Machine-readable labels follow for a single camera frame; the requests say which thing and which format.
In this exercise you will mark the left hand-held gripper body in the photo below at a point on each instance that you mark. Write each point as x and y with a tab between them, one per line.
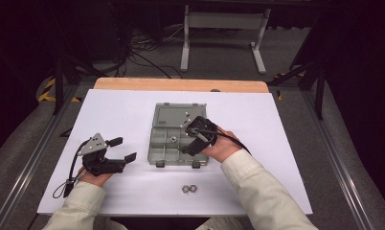
92	145

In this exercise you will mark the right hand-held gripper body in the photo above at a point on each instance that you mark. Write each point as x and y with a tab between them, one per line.
206	129

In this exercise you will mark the clear plastic compartment box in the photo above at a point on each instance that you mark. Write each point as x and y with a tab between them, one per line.
168	153

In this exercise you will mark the person's right hand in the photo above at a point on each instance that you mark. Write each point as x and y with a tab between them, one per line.
224	147

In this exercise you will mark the person's left hand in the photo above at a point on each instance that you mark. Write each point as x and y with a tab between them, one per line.
95	179

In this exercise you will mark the white board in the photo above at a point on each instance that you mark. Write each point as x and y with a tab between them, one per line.
260	111

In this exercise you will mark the black tripod stand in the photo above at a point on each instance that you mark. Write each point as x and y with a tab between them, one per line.
59	86

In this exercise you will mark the person's left leg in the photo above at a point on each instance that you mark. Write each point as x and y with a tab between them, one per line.
115	225

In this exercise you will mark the person's leg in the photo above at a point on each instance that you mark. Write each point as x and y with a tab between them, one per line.
115	225
216	224

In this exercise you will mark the person's right leg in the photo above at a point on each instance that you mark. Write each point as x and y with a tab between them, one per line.
216	224

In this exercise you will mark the white metal stand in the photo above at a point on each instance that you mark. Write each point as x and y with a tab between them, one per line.
225	20

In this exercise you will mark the black metal stand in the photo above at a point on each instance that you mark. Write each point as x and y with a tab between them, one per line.
320	92

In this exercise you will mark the aluminium rail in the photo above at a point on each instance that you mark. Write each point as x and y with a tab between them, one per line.
337	159
31	163

